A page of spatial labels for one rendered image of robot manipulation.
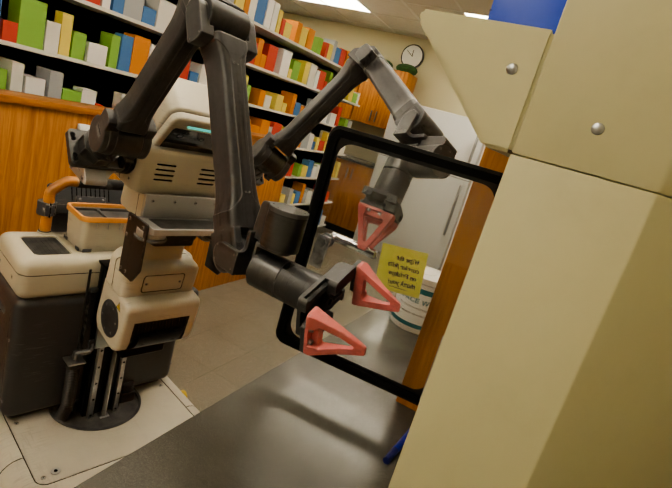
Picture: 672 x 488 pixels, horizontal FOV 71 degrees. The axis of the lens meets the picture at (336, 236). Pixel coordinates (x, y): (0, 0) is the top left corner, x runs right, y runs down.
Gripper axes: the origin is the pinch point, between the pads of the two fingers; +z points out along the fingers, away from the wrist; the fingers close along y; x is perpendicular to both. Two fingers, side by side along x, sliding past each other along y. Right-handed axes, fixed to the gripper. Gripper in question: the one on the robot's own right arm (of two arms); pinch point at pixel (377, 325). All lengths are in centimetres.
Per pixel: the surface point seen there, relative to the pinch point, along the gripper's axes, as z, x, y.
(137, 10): -237, 8, 153
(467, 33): 2.7, -35.3, 0.6
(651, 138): 18.6, -30.9, -1.1
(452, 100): -155, 122, 536
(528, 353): 16.8, -13.0, -8.2
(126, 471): -18.0, 14.2, -26.0
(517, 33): 6.7, -35.9, 0.8
